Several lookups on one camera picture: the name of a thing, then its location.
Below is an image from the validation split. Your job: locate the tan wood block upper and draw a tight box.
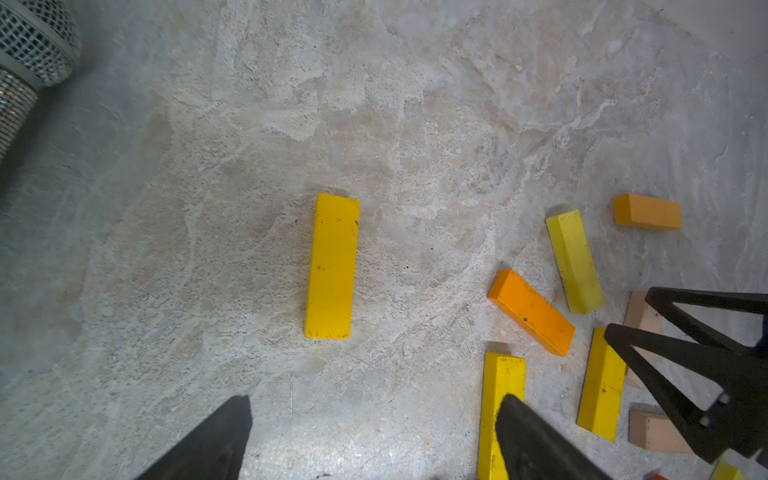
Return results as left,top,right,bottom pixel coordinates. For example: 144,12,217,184
623,291,661,390

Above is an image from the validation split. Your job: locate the amber orange far block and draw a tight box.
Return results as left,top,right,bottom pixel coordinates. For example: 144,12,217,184
613,194,682,231

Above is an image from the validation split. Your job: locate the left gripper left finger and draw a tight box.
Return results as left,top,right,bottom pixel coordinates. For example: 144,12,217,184
138,395,253,480

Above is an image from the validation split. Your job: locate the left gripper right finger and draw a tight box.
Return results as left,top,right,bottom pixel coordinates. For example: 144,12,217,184
495,394,610,480

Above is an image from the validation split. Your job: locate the tan wood block centre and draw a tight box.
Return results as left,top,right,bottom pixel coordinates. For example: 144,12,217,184
628,410,693,454

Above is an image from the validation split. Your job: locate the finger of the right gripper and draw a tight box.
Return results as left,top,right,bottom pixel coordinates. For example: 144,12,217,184
604,324,767,464
645,287,767,357

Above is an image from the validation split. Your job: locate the tan wood block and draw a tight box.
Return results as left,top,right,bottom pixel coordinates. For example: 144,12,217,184
628,410,693,454
623,291,661,390

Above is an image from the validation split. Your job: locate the lime yellow block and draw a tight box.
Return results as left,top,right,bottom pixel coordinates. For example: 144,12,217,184
546,210,604,315
710,461,745,480

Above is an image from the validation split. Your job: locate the glitter silver microphone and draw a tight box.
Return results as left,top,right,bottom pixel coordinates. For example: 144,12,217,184
1,0,81,157

